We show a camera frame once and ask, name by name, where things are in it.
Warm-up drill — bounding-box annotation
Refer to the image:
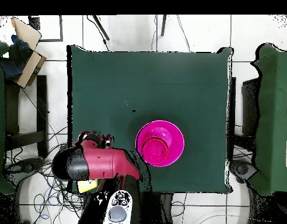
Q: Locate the black rectangular frame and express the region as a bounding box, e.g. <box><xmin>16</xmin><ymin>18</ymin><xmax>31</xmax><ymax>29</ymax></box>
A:
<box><xmin>29</xmin><ymin>15</ymin><xmax>64</xmax><ymax>43</ymax></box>

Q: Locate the dark blue cloth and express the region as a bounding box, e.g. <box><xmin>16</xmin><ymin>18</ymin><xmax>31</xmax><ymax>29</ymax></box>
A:
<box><xmin>0</xmin><ymin>34</ymin><xmax>33</xmax><ymax>80</ymax></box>

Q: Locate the tangle of cables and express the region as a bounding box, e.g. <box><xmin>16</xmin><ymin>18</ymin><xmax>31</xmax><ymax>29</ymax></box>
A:
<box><xmin>5</xmin><ymin>125</ymin><xmax>86</xmax><ymax>224</ymax></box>

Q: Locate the cardboard box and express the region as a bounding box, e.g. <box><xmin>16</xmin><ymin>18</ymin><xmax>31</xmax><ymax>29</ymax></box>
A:
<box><xmin>0</xmin><ymin>16</ymin><xmax>47</xmax><ymax>89</ymax></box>

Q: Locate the yellow cup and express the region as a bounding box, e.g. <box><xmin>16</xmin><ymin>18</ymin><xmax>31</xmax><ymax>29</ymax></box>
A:
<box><xmin>77</xmin><ymin>179</ymin><xmax>99</xmax><ymax>194</ymax></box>

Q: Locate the small crimson bowl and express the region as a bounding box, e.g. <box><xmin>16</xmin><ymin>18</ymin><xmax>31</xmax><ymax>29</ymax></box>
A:
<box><xmin>142</xmin><ymin>138</ymin><xmax>169</xmax><ymax>166</ymax></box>

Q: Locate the grey base with black knob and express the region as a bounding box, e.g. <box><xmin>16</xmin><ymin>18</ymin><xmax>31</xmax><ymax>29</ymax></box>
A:
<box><xmin>229</xmin><ymin>159</ymin><xmax>257</xmax><ymax>184</ymax></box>
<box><xmin>8</xmin><ymin>157</ymin><xmax>45</xmax><ymax>179</ymax></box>

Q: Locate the dark green table cloth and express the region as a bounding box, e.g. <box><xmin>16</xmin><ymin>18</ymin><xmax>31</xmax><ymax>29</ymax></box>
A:
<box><xmin>66</xmin><ymin>44</ymin><xmax>234</xmax><ymax>194</ymax></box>

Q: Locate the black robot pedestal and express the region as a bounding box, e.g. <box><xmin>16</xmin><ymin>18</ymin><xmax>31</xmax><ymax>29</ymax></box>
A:
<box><xmin>148</xmin><ymin>192</ymin><xmax>174</xmax><ymax>224</ymax></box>

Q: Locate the small red-orange bowl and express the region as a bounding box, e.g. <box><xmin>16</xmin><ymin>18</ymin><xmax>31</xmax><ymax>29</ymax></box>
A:
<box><xmin>141</xmin><ymin>136</ymin><xmax>170</xmax><ymax>165</ymax></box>

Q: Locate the large pink bowl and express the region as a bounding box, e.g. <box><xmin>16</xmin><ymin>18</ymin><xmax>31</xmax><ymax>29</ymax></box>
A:
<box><xmin>135</xmin><ymin>120</ymin><xmax>186</xmax><ymax>168</ymax></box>

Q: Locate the black tripod leg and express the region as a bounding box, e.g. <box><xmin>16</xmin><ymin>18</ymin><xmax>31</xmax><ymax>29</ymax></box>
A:
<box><xmin>160</xmin><ymin>15</ymin><xmax>168</xmax><ymax>37</ymax></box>
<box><xmin>92</xmin><ymin>15</ymin><xmax>110</xmax><ymax>41</ymax></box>

